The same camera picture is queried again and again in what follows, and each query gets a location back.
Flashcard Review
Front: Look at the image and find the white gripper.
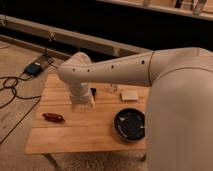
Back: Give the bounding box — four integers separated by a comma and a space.
69, 83, 95, 111

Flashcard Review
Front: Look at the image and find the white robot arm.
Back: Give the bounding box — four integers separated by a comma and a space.
58, 48, 213, 171

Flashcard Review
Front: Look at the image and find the wooden table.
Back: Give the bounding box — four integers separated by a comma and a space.
26, 74, 149, 154

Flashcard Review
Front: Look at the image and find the white square pad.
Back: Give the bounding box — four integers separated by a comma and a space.
121, 91, 139, 101

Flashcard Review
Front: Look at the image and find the black round bowl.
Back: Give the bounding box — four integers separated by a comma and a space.
113, 108, 145, 142

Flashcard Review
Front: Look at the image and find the blue power adapter box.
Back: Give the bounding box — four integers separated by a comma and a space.
24, 63, 42, 76

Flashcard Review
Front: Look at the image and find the long baseboard rail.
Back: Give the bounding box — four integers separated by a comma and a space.
0, 14, 149, 57

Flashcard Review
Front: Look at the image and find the black floor cable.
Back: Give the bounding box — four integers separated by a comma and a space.
0, 68, 43, 145

